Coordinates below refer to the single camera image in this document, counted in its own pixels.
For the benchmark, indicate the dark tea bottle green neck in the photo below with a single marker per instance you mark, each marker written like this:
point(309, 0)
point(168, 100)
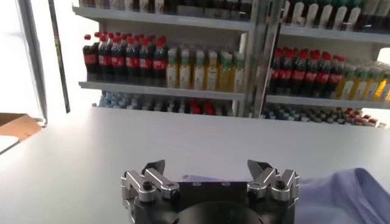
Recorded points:
point(288, 12)
point(353, 17)
point(312, 13)
point(339, 16)
point(300, 13)
point(326, 15)

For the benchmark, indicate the yellow juice bottle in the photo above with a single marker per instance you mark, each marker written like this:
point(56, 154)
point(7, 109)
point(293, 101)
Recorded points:
point(382, 91)
point(347, 88)
point(225, 78)
point(212, 77)
point(371, 90)
point(186, 75)
point(199, 76)
point(238, 79)
point(359, 89)
point(172, 74)

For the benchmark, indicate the dark drink bottle beige label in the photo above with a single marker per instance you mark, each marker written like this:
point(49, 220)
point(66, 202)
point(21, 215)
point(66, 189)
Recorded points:
point(368, 15)
point(383, 15)

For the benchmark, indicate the red cap cola bottle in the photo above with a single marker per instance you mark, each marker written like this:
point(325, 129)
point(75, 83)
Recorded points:
point(287, 74)
point(311, 76)
point(146, 63)
point(159, 64)
point(104, 60)
point(275, 74)
point(90, 59)
point(335, 78)
point(118, 61)
point(299, 75)
point(132, 62)
point(323, 77)

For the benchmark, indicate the grey metal shelving rack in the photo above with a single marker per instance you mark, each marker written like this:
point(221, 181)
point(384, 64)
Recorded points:
point(320, 102)
point(152, 89)

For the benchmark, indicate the open cardboard box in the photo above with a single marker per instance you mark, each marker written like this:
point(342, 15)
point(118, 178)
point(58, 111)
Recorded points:
point(18, 124)

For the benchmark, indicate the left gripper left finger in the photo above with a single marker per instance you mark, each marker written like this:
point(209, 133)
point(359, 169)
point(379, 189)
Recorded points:
point(138, 185)

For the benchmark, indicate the purple t-shirt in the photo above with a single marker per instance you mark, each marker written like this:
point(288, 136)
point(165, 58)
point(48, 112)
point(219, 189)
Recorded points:
point(344, 198)

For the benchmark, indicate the white side table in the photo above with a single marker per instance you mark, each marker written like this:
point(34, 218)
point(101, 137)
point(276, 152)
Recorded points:
point(6, 143)

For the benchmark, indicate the thin dark metal pole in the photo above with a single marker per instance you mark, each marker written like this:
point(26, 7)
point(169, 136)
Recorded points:
point(59, 61)

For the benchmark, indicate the wide grey frame post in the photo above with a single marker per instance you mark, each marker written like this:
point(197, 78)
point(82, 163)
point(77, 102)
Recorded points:
point(32, 61)

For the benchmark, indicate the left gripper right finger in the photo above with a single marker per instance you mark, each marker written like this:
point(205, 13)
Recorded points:
point(283, 185)

